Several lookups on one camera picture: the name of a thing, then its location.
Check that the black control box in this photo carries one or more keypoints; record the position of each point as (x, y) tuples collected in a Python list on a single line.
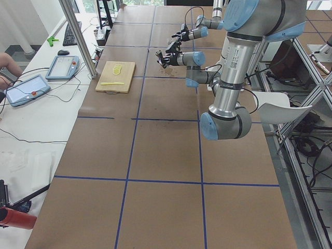
[(101, 35)]

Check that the black computer mouse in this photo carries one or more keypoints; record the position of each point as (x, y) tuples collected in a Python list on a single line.
[(63, 52)]

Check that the near teach pendant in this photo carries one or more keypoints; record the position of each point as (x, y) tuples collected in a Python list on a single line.
[(27, 91)]

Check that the black keyboard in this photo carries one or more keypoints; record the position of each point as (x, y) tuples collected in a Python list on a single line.
[(69, 37)]

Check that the green plastic clamp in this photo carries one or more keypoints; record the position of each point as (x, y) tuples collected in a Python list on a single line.
[(51, 41)]

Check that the aluminium frame post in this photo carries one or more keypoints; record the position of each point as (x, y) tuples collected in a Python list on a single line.
[(71, 18)]

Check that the person in dark jacket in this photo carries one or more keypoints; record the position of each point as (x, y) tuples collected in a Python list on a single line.
[(8, 62)]

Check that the yellow plastic knife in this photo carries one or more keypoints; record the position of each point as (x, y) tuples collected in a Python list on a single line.
[(111, 83)]

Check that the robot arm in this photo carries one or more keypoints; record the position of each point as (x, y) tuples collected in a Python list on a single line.
[(247, 23), (202, 24)]

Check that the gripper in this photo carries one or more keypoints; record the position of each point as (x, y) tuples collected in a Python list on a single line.
[(184, 36), (172, 60)]

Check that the wooden cutting board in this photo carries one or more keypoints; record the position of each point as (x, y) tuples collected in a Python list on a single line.
[(125, 76)]

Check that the teach pendant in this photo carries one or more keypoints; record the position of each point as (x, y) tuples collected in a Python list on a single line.
[(27, 91), (63, 68)]

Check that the white plastic chair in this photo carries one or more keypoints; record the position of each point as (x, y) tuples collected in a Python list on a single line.
[(274, 108)]

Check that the far teach pendant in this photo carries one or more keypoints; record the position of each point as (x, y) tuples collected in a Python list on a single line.
[(63, 68)]

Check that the lemon slices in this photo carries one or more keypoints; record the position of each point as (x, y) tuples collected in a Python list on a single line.
[(117, 69)]

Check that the red thermos bottle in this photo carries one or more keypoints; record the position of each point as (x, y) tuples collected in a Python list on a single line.
[(14, 218)]

